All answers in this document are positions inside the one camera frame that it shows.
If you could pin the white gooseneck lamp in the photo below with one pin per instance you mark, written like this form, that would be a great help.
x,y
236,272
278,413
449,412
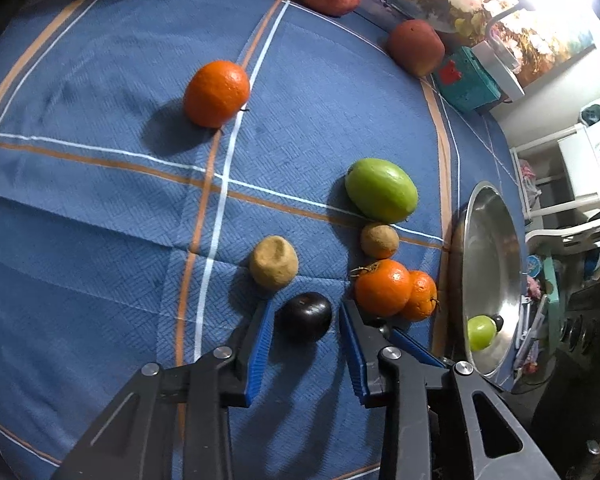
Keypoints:
x,y
500,17

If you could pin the large brown kiwi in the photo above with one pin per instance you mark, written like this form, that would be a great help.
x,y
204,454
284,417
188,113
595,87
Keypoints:
x,y
274,262

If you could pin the tangerine with leaf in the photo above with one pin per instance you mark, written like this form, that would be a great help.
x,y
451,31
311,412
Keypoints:
x,y
383,288

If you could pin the dark purple plum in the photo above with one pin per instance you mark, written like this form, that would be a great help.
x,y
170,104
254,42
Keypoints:
x,y
304,317
498,322

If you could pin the dark red apple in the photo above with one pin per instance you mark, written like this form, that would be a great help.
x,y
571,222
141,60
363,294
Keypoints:
x,y
415,47

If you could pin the round green fruit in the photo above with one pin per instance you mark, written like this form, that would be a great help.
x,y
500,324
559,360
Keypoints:
x,y
481,333

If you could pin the round printed tin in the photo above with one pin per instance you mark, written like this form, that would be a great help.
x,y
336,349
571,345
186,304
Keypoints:
x,y
534,265

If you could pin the teal plastic box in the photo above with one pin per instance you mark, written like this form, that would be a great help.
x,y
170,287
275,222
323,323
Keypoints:
x,y
467,82

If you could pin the stainless steel bowl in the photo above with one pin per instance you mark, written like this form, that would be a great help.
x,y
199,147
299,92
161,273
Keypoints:
x,y
485,260

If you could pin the white shelf cart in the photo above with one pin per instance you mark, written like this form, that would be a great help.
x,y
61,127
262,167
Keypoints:
x,y
572,170

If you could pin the blue plaid tablecloth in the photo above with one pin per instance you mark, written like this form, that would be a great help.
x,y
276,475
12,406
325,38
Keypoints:
x,y
105,210

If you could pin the white decorative rack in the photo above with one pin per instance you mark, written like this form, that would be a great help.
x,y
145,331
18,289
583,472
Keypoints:
x,y
555,235

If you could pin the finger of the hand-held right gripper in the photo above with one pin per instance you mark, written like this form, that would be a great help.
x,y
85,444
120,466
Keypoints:
x,y
417,349

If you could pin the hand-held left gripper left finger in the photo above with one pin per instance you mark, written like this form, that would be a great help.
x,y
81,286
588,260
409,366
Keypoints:
x,y
260,355

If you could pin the small brown kiwi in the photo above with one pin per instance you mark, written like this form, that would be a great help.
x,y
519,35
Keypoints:
x,y
379,241

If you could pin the small tangerine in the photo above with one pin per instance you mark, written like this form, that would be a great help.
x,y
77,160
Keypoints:
x,y
422,295

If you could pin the large orange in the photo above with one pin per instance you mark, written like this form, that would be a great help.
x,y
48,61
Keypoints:
x,y
216,93

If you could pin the pink plastic bag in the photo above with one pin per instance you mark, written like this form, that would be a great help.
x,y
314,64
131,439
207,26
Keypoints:
x,y
527,180

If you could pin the oval green fruit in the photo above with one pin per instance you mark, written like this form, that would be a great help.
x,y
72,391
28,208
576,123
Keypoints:
x,y
381,190

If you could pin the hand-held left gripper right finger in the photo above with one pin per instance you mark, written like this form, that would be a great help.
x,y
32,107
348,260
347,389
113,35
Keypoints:
x,y
355,360

